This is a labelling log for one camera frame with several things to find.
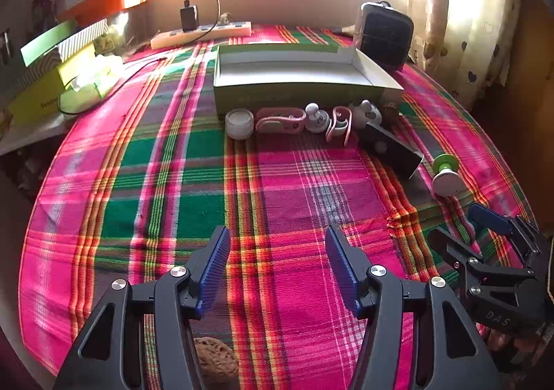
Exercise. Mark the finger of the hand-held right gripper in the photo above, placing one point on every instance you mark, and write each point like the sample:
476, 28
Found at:
450, 249
489, 219

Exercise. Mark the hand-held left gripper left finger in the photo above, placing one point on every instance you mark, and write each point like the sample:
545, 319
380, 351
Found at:
213, 268

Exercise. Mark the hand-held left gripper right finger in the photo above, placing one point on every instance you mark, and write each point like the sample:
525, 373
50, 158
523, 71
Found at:
344, 268

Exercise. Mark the green white spool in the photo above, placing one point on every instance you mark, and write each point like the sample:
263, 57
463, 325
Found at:
446, 180

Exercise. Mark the brown walnut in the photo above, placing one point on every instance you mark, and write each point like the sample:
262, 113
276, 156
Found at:
391, 113
218, 357

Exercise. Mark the black bike light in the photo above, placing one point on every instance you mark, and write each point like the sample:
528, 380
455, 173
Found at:
389, 149

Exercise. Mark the pink clip with pale pad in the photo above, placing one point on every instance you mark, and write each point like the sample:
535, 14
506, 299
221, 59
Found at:
339, 126

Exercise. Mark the small white jar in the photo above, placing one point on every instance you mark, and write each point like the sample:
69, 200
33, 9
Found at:
239, 123

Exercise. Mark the small white ball-head gadget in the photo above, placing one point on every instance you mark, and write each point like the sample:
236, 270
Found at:
316, 120

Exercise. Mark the round white panda gadget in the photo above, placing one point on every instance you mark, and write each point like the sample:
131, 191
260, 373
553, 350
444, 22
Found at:
365, 115

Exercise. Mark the green cardboard box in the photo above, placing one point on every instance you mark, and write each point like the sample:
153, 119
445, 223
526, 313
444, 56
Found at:
303, 82

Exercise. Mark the person's right hand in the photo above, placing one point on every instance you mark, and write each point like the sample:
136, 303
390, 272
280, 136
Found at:
519, 344

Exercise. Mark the pink green plaid tablecloth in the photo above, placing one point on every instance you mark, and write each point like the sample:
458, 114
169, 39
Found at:
173, 182

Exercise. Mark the grey desktop fan heater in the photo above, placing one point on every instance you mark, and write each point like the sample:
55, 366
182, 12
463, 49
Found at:
383, 37

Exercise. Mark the cream heart print curtain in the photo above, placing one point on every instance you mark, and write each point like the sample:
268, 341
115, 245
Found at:
476, 4

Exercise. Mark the green tissue pack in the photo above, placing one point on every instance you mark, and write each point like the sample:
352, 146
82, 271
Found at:
93, 82

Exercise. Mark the white side table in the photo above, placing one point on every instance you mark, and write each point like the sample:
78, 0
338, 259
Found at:
26, 134

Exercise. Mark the white power strip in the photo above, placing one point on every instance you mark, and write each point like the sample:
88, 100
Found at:
199, 36

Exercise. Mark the beige pointed object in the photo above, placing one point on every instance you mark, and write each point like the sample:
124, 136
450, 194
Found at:
344, 30

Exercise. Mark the yellow green box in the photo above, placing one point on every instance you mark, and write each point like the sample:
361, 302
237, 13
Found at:
39, 91

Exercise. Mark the white plug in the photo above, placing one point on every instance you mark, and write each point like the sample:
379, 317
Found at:
223, 20

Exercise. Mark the black charger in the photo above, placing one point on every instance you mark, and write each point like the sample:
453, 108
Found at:
189, 18

